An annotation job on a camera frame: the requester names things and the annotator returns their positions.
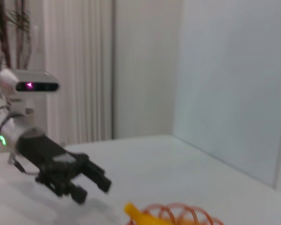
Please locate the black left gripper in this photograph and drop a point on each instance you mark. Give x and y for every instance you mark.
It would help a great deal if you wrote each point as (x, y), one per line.
(44, 152)

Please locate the yellow banana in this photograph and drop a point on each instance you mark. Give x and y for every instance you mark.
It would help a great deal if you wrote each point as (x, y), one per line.
(140, 216)

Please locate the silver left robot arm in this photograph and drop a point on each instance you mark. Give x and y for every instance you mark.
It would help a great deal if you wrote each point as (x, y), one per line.
(11, 133)

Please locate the white vertical blinds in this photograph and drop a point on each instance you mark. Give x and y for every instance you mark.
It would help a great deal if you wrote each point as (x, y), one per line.
(84, 70)

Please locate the potted plant with dark stems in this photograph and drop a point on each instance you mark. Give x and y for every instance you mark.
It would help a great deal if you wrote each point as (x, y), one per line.
(3, 35)

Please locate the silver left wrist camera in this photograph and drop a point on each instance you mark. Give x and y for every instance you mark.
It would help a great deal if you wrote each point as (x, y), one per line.
(37, 80)

